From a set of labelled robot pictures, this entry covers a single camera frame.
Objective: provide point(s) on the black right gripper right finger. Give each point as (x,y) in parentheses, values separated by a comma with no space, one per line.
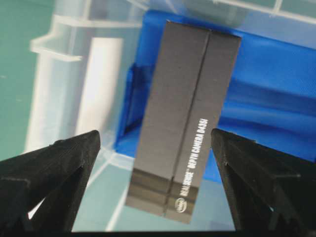
(270,193)

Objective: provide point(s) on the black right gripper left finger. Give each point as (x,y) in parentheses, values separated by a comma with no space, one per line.
(41,191)

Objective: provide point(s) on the black box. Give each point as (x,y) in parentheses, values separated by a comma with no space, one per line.
(192,75)

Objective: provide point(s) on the blue cloth liner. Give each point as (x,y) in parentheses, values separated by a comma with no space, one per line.
(271,97)

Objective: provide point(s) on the clear plastic storage bin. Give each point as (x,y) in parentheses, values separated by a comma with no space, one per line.
(289,21)

